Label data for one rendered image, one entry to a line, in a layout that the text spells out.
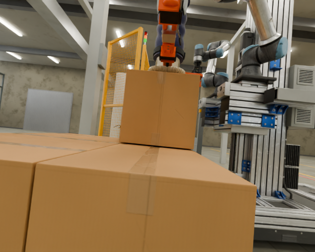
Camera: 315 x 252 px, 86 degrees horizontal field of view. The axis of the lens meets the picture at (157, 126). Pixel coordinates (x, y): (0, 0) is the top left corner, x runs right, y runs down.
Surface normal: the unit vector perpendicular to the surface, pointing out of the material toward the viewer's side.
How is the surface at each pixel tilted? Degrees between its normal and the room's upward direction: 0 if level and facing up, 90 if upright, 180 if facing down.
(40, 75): 90
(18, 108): 90
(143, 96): 90
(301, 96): 90
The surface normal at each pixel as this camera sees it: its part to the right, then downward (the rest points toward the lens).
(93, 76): -0.03, -0.04
